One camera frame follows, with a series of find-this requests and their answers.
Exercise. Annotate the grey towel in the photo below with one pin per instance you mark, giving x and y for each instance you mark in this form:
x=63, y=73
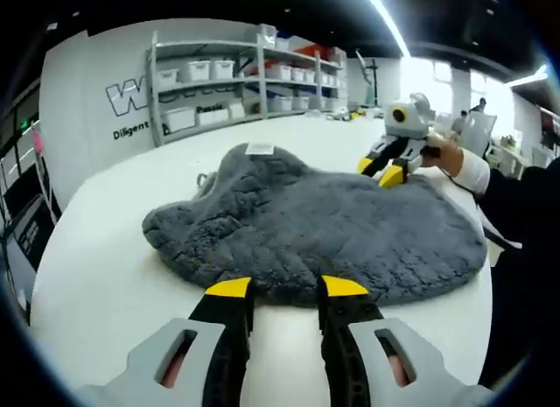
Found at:
x=315, y=232

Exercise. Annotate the person's right hand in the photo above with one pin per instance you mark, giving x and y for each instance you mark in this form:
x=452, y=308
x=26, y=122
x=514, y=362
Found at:
x=448, y=155

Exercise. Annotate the yellow black tool clutter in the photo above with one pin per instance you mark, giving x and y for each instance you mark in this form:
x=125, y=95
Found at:
x=352, y=115

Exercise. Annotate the black floor stand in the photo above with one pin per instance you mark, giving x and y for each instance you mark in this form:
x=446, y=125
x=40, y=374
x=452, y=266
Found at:
x=372, y=81

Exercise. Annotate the white panel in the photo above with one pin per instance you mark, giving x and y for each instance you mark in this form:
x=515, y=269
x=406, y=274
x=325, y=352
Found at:
x=479, y=131

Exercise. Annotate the long ceiling light strip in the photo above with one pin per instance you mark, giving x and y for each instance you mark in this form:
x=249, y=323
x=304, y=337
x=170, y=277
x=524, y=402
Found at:
x=387, y=22

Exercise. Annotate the short ceiling light strip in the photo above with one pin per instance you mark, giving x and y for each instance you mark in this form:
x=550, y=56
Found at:
x=531, y=75

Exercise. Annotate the grey metal shelf rack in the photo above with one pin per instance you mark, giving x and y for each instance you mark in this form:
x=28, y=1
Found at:
x=261, y=74

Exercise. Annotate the person's dark jacket torso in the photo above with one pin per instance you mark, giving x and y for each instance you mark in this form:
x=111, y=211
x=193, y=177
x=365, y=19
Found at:
x=525, y=315

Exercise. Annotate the rows of white storage boxes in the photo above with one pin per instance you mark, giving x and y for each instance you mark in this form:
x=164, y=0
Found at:
x=199, y=70

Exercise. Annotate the black metal rack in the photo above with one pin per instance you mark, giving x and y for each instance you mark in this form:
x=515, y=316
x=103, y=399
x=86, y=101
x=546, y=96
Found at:
x=26, y=205

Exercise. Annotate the pink hanging cloth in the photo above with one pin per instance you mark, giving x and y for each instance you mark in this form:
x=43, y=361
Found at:
x=37, y=140

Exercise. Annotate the green indicator light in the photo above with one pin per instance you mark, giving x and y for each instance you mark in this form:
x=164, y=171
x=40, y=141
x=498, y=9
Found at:
x=24, y=124

